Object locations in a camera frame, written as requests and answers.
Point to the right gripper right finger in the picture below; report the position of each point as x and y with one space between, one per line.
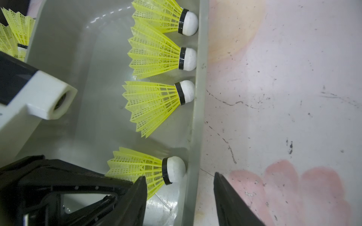
231 209

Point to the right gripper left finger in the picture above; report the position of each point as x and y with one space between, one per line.
130 211

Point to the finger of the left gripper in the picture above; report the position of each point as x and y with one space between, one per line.
34 188

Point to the yellow shuttlecock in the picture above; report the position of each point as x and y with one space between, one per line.
152 103
20 25
10 45
128 164
153 53
166 16

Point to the grey plastic storage box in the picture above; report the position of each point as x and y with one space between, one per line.
85 44

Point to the pink floral table mat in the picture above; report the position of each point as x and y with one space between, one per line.
283 114

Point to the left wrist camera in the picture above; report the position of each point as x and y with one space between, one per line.
28 95

